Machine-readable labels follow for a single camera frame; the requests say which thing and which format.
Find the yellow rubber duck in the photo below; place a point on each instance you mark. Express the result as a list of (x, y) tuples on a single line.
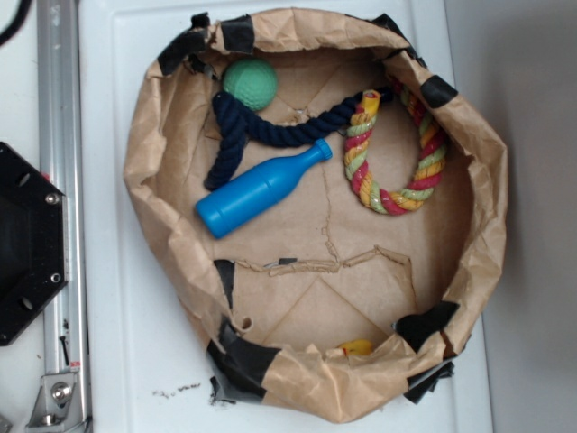
[(357, 347)]

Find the blue plastic bottle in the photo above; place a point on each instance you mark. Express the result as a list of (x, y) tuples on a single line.
[(258, 189)]

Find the brown paper bag bin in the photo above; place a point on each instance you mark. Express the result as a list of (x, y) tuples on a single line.
[(273, 300)]

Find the green rubber ball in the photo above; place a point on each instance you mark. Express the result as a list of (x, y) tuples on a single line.
[(252, 81)]

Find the navy blue rope toy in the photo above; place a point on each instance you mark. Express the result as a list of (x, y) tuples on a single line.
[(238, 123)]

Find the multicolour rope ring toy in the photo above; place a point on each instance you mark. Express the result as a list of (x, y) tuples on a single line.
[(433, 141)]

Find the aluminium rail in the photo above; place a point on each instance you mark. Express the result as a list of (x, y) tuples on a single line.
[(65, 317)]

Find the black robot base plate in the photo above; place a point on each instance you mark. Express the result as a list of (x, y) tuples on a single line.
[(33, 267)]

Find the metal corner bracket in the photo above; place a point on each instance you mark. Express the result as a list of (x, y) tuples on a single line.
[(58, 405)]

